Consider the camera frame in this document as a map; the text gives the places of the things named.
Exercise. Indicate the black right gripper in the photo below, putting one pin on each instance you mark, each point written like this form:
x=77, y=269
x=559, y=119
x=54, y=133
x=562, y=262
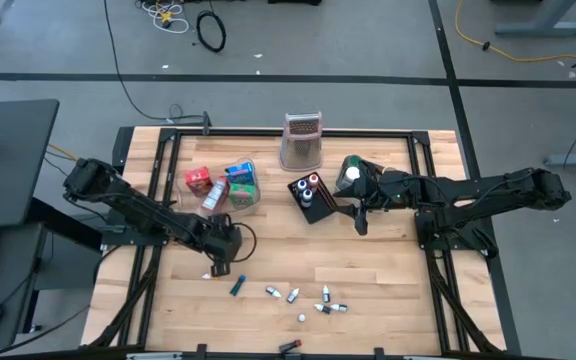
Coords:
x=383, y=192

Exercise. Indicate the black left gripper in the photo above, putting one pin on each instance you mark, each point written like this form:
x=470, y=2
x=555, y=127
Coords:
x=223, y=242

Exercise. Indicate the grey plastic bin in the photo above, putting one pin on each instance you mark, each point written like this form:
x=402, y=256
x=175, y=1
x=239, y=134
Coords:
x=340, y=186

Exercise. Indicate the small yellow dropper bottle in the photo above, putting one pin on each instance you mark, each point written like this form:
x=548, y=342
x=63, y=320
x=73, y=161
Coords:
x=206, y=275

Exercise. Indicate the teal tube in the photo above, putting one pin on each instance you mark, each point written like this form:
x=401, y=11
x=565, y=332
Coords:
x=238, y=285

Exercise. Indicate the red food colouring bottle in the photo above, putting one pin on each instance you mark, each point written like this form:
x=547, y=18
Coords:
x=313, y=179

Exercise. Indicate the red carton with grey side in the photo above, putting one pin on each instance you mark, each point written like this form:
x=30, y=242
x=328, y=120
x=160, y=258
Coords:
x=215, y=195

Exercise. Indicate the small green carton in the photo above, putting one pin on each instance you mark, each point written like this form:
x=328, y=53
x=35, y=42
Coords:
x=243, y=196

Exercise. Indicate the clear plastic bin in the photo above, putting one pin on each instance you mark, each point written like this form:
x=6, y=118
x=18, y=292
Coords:
x=183, y=195

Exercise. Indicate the small red carton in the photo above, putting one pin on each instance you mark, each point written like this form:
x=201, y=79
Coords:
x=198, y=181

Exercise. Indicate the small dark dropper bottle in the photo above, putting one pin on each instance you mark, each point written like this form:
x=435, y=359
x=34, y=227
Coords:
x=339, y=308
x=293, y=296
x=273, y=292
x=322, y=309
x=326, y=295

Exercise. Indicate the dark bottle with red cap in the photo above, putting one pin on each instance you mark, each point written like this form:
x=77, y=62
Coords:
x=290, y=346

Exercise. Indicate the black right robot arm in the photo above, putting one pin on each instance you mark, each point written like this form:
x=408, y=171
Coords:
x=493, y=192

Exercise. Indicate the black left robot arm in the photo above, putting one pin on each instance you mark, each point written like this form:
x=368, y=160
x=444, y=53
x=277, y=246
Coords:
x=133, y=205

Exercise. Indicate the black plastic basket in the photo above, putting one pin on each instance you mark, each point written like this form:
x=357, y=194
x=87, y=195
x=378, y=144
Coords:
x=323, y=200

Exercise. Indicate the metal mesh basket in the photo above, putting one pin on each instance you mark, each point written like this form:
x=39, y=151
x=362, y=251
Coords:
x=300, y=150

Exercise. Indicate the black side desk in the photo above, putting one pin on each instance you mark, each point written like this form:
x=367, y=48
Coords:
x=18, y=150

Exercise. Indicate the grey desk foot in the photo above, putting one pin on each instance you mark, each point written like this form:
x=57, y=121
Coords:
x=575, y=160

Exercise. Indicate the desk with grey legs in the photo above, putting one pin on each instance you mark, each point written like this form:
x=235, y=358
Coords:
x=543, y=31

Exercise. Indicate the black aluminium table frame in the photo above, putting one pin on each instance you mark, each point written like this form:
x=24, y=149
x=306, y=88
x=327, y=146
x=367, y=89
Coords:
x=293, y=133

